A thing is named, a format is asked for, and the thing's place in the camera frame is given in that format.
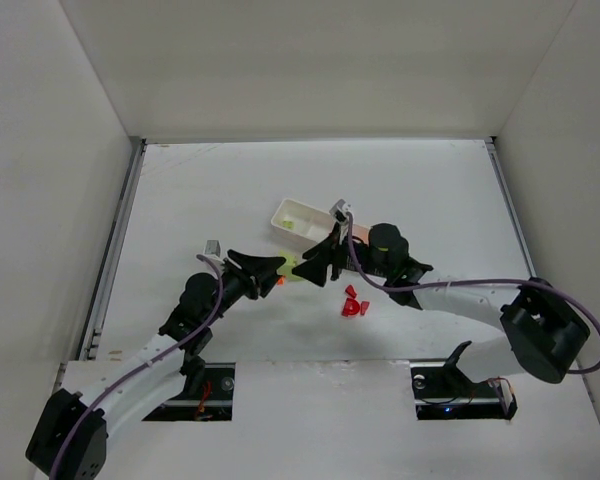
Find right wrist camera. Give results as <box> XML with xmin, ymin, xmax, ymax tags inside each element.
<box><xmin>329</xmin><ymin>199</ymin><xmax>351</xmax><ymax>223</ymax></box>

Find red lego arch piece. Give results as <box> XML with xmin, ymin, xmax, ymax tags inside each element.
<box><xmin>341</xmin><ymin>298</ymin><xmax>361</xmax><ymax>318</ymax></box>

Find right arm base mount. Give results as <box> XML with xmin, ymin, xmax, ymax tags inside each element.
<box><xmin>410</xmin><ymin>341</ymin><xmax>518</xmax><ymax>421</ymax></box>

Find red lego slope piece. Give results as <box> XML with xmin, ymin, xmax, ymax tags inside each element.
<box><xmin>345</xmin><ymin>285</ymin><xmax>357</xmax><ymax>298</ymax></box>

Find white three-compartment tray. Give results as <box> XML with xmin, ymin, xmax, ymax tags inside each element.
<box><xmin>270</xmin><ymin>197</ymin><xmax>374</xmax><ymax>254</ymax></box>

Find left metal rail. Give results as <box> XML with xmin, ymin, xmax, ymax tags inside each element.
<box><xmin>72</xmin><ymin>136</ymin><xmax>147</xmax><ymax>361</ymax></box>

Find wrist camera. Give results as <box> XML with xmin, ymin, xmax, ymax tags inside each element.
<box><xmin>203</xmin><ymin>239</ymin><xmax>221</xmax><ymax>257</ymax></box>
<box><xmin>329</xmin><ymin>199</ymin><xmax>351</xmax><ymax>223</ymax></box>

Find right metal rail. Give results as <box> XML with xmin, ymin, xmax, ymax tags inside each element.
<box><xmin>485</xmin><ymin>137</ymin><xmax>537</xmax><ymax>277</ymax></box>

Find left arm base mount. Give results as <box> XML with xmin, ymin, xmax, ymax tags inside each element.
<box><xmin>143</xmin><ymin>363</ymin><xmax>236</xmax><ymax>422</ymax></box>

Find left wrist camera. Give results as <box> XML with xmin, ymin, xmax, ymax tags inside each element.
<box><xmin>203</xmin><ymin>239</ymin><xmax>221</xmax><ymax>257</ymax></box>

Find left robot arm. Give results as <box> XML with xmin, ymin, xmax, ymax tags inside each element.
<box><xmin>25</xmin><ymin>250</ymin><xmax>285</xmax><ymax>479</ymax></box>

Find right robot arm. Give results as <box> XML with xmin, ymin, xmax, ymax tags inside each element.
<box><xmin>293</xmin><ymin>223</ymin><xmax>591</xmax><ymax>384</ymax></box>

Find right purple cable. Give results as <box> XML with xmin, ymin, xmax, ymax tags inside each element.
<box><xmin>345</xmin><ymin>212</ymin><xmax>600</xmax><ymax>375</ymax></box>

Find metal rail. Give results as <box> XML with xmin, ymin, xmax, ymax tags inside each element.
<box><xmin>72</xmin><ymin>136</ymin><xmax>147</xmax><ymax>361</ymax></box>
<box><xmin>485</xmin><ymin>137</ymin><xmax>537</xmax><ymax>277</ymax></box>

